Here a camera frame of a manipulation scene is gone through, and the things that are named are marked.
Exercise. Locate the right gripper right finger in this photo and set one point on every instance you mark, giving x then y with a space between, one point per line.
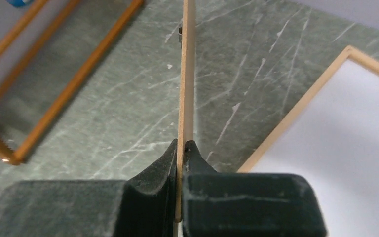
225 204

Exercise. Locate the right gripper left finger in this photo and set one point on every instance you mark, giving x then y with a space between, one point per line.
143 206

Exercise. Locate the printed photo of people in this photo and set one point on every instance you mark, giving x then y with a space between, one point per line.
334 144

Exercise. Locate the brown backing board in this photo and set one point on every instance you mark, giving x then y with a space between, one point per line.
186 95

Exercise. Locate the orange wooden rack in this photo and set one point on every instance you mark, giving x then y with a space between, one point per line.
48 48

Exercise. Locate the blue white round can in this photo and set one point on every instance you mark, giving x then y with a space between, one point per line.
19 3

